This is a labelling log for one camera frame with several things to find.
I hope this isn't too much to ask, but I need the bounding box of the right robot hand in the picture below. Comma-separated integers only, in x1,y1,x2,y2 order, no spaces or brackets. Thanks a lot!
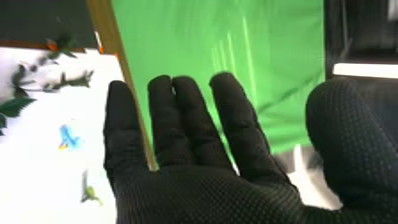
103,71,398,224

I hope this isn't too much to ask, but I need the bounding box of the yellow-green sprig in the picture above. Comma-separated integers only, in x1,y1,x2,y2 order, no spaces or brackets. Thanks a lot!
80,169,105,206

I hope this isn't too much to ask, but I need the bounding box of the white sheet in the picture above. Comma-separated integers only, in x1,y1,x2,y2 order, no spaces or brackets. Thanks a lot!
0,46,130,224

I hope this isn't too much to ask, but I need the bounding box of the blue flower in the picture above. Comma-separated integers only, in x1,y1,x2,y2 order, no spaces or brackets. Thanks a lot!
57,124,84,151

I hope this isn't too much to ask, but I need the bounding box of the leafy green sprig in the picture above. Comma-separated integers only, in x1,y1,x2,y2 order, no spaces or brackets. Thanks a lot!
0,96,39,136

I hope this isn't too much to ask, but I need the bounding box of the dark mat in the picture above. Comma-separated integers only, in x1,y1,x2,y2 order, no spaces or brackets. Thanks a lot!
0,0,101,50

